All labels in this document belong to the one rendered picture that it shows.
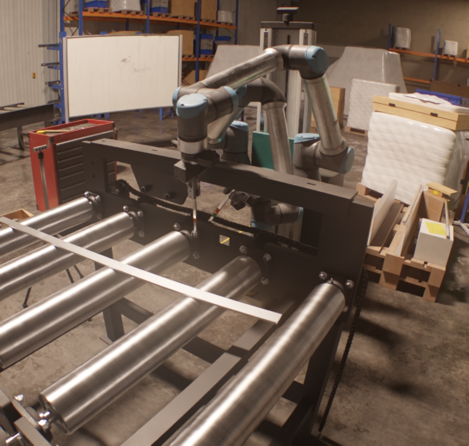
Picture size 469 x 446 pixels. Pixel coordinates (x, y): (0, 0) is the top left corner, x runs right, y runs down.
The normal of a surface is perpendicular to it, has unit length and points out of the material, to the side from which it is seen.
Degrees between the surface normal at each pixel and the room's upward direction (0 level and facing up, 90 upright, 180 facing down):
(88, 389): 42
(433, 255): 90
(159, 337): 37
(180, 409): 0
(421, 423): 0
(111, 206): 90
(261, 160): 90
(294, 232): 90
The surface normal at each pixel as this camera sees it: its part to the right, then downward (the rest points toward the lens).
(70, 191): 0.83, 0.25
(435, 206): -0.89, 0.15
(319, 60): 0.69, 0.22
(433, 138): -0.71, 0.07
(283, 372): 0.58, -0.51
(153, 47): 0.52, 0.36
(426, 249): -0.52, 0.33
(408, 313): 0.04, -0.91
